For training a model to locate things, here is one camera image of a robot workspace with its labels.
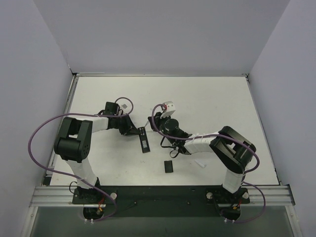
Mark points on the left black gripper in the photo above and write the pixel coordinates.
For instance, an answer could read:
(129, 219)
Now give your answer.
(128, 126)

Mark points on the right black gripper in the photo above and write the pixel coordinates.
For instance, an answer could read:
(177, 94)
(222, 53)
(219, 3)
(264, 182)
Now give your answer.
(155, 121)

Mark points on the black remote control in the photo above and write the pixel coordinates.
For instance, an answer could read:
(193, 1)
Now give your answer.
(143, 140)

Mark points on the black battery cover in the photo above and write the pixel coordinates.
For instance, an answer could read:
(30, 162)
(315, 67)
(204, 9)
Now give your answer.
(168, 166)

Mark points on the white battery cover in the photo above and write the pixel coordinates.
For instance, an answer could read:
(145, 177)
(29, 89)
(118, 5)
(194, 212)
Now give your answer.
(200, 163)

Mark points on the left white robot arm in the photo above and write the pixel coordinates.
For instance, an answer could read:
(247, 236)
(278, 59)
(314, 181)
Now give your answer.
(73, 144)

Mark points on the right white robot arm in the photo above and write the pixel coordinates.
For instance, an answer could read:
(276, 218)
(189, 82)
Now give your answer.
(233, 150)

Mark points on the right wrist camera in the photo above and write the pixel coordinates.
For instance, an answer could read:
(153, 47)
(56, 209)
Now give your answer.
(168, 108)

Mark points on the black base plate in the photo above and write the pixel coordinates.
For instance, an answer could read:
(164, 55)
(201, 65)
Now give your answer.
(162, 201)

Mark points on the aluminium table rail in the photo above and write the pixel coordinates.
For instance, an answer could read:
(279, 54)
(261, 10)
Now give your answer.
(65, 195)

